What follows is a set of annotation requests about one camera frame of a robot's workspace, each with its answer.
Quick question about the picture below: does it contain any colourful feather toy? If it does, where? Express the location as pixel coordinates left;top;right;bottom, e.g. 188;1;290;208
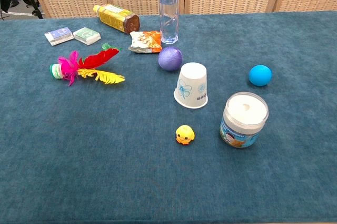
49;43;126;86

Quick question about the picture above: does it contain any white paper cup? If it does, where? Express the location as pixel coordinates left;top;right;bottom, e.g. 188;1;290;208
173;62;209;110

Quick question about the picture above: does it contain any purple ball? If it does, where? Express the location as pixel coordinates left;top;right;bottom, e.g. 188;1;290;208
158;46;183;72

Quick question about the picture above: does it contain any yellow chick toy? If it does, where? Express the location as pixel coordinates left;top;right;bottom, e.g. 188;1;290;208
175;124;196;145

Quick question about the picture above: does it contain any orange white snack packet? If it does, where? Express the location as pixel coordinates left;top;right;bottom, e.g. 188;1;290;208
128;31;163;54

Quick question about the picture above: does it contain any teal table cloth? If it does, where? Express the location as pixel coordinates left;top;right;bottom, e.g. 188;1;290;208
0;11;337;223

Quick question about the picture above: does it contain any white lidded plastic jar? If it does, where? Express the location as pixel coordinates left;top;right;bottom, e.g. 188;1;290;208
219;91;270;149

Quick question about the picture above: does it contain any clear plastic water bottle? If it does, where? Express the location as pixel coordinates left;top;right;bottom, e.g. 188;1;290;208
158;0;180;45

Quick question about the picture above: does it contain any blue ball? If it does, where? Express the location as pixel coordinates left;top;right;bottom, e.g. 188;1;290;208
249;64;272;87

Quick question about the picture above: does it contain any yellow label drink bottle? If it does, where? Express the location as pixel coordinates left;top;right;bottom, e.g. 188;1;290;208
93;3;141;34

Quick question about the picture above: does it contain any green tissue packet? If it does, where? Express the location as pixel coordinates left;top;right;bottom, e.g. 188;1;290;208
72;27;102;46

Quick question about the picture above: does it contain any blue tissue packet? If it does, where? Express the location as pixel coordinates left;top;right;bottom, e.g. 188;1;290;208
44;26;75;47

